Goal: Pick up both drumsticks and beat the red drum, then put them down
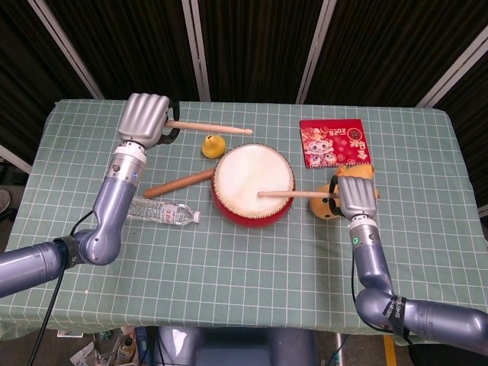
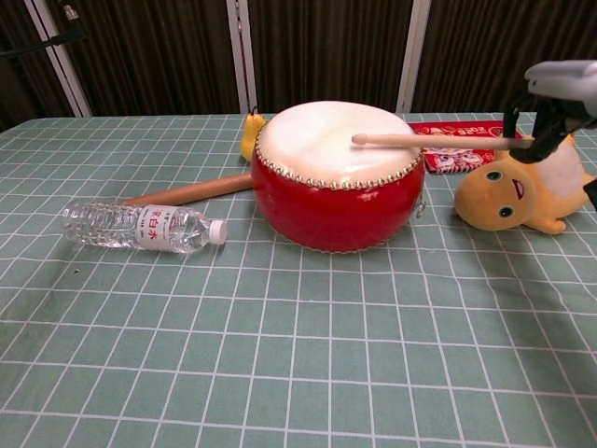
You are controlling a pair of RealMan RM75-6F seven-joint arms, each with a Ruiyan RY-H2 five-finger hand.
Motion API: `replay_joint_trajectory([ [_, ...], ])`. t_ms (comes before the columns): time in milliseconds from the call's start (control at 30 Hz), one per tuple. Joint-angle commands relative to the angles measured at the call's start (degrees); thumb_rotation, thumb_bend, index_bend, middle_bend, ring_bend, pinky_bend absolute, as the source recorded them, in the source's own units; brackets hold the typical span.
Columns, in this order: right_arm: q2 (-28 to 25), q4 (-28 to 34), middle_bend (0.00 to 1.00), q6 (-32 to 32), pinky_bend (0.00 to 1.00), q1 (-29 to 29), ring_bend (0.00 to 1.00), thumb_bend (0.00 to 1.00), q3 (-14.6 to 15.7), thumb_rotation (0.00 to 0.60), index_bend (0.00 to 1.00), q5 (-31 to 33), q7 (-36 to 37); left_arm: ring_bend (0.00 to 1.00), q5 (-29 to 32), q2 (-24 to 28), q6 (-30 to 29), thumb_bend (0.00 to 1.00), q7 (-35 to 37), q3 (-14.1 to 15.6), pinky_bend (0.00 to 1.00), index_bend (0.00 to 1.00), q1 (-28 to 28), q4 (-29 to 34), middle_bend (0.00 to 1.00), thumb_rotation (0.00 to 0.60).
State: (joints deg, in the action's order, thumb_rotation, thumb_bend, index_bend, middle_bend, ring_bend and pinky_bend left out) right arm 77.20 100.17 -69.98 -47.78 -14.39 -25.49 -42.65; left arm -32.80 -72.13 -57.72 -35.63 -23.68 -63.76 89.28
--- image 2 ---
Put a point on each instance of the yellow plush chick toy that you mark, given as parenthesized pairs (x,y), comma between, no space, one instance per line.
(513,186)

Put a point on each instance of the light wooden drumstick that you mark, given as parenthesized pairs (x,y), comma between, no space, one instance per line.
(443,140)

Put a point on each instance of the yellow pear toy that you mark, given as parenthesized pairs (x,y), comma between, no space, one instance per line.
(249,137)

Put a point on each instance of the red envelope packet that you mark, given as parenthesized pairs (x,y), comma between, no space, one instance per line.
(448,161)

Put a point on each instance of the clear plastic water bottle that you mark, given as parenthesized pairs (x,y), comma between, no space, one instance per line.
(135,226)

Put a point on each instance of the white partition post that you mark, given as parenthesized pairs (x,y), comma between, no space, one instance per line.
(412,56)
(242,56)
(58,70)

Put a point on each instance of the red drum with white skin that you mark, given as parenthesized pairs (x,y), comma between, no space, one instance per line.
(336,196)

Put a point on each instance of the brown wooden rolling pin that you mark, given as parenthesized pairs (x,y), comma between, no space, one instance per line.
(196,189)

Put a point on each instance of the green checked tablecloth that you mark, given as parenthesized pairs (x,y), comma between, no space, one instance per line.
(280,350)

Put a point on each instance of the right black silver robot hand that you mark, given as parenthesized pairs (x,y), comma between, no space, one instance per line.
(564,79)

